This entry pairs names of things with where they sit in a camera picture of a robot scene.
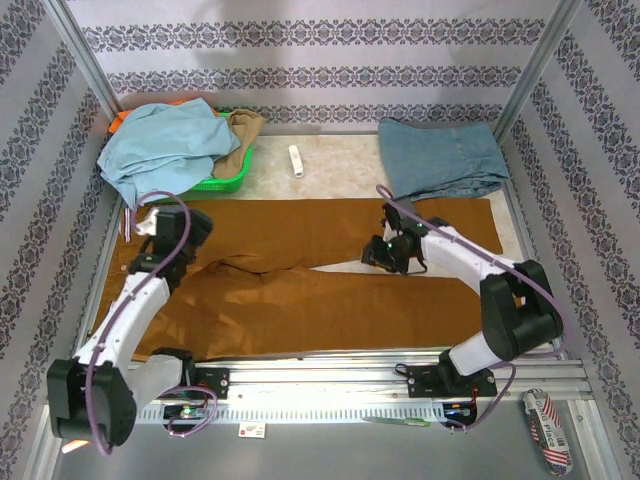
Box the brown trousers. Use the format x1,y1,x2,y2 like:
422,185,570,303
102,197,505,361

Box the tan trousers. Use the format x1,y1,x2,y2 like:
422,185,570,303
212,108,266,180

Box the green plastic basket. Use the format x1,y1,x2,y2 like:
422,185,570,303
187,110,255,196

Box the folded blue denim jeans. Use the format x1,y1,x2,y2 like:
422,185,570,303
377,117,510,204

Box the light blue shirt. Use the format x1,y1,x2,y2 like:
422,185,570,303
96,97,244,210

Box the orange cloth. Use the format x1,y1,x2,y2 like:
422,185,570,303
108,98,187,135

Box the green pen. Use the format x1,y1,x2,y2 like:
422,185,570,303
362,414,432,428

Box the flag print rolled can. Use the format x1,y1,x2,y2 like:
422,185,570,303
522,387,574,475

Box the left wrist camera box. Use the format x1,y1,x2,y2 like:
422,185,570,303
133,208,162,237

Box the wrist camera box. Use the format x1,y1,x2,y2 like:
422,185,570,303
381,198,417,236
133,208,162,237

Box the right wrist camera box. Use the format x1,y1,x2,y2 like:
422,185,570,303
381,198,417,236

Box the aluminium table edge rail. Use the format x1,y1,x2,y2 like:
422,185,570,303
252,128,381,139
502,179,569,357
74,199,132,351

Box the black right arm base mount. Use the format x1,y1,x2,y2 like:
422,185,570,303
407,364,496,400

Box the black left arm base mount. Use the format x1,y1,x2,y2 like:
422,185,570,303
192,367,231,400

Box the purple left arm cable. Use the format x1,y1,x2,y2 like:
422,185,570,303
84,191,219,456

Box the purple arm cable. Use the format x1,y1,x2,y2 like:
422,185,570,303
375,184,571,434
84,191,219,456

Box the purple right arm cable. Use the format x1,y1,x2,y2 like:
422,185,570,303
375,184,571,434

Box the perforated metal cable tray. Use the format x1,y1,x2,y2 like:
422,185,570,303
134,399,447,426

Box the aluminium frame post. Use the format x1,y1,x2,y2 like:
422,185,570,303
492,0,584,141
42,0,121,119

